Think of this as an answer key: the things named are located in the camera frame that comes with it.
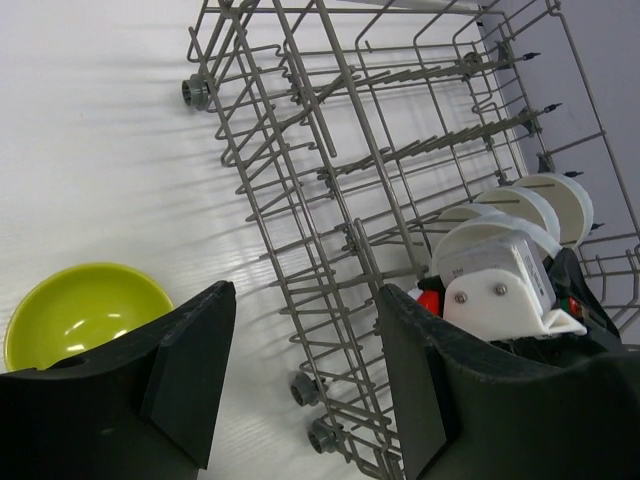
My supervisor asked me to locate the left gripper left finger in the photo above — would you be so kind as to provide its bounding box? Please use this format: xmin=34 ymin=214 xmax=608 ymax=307
xmin=1 ymin=281 xmax=235 ymax=479

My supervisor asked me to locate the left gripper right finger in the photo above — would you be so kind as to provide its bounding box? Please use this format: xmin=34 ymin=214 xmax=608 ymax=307
xmin=378 ymin=285 xmax=639 ymax=479

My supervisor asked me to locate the white bowl stack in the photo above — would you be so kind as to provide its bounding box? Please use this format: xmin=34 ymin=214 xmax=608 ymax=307
xmin=430 ymin=212 xmax=561 ymax=275

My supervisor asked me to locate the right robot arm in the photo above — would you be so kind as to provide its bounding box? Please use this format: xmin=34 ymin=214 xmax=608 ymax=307
xmin=492 ymin=248 xmax=639 ymax=368

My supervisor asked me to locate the green bowl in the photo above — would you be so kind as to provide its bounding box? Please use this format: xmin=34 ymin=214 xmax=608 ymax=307
xmin=4 ymin=262 xmax=173 ymax=371

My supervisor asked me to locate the grey wire dish rack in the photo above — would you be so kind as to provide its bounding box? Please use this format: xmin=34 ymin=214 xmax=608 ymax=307
xmin=182 ymin=1 xmax=639 ymax=479

